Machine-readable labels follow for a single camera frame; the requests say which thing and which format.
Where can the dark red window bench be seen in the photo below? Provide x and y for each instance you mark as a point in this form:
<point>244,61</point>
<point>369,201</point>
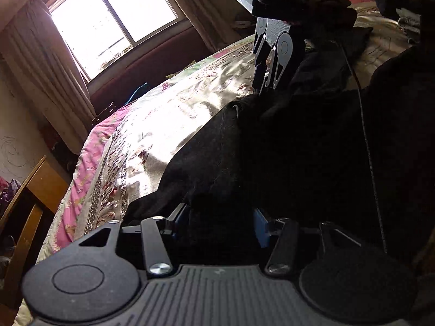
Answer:
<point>171,56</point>

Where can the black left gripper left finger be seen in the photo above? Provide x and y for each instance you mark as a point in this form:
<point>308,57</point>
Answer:
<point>100,278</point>

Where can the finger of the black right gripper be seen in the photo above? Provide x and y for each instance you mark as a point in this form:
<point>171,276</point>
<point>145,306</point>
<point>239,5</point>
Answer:
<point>261,54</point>
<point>282,53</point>

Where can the beige right curtain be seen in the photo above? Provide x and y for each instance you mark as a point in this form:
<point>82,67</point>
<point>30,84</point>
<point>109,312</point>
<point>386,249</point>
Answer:
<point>209,23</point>

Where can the black pants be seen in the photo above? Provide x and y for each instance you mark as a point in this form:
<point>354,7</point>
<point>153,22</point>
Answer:
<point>363,159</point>

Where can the floral satin bedspread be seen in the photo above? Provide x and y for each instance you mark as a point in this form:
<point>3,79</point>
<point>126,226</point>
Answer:
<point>151,131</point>

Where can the bright window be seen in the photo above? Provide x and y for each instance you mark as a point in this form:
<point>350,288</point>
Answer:
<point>99,32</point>

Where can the pile of clothes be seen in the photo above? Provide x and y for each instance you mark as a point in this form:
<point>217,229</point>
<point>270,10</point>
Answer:
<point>414,17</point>

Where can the wooden cabinet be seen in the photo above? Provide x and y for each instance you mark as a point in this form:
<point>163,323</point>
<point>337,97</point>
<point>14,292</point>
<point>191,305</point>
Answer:
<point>24,224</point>

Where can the beige left curtain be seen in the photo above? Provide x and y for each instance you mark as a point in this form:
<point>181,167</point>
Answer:
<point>42,63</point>

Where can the beige curtain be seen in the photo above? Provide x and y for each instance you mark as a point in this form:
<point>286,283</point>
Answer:
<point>209,23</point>
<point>42,63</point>

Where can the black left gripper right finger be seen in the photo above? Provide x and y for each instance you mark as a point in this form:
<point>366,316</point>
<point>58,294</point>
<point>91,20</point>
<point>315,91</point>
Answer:
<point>340,277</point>

